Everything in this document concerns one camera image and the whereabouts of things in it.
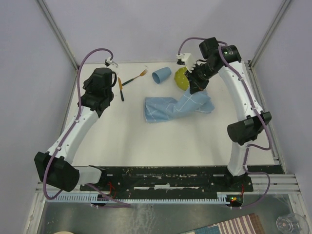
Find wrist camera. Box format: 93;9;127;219
104;58;120;75
176;53;196;73

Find green dotted plate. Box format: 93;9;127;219
174;67;190;91

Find aluminium frame rail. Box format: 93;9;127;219
248;0;297;71

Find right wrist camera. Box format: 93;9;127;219
176;53;196;73

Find cream round object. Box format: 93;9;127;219
54;231;74;234

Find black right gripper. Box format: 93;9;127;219
183;63;216;95

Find blue cup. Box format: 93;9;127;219
152;67;172;84

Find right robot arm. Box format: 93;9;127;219
182;38;272;191

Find orange fork green handle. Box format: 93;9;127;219
122;69;148;86

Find blue checked cloth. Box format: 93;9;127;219
144;90;215;123

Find clear glass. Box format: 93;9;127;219
276;213;310;234

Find striped folded cloth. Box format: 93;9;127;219
184;213;265;234

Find orange knife green handle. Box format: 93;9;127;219
117;77;124;102

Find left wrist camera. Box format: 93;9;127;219
104;58;120;75

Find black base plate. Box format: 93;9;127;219
79;165;254;195

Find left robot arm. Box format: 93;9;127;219
34;67;117;192

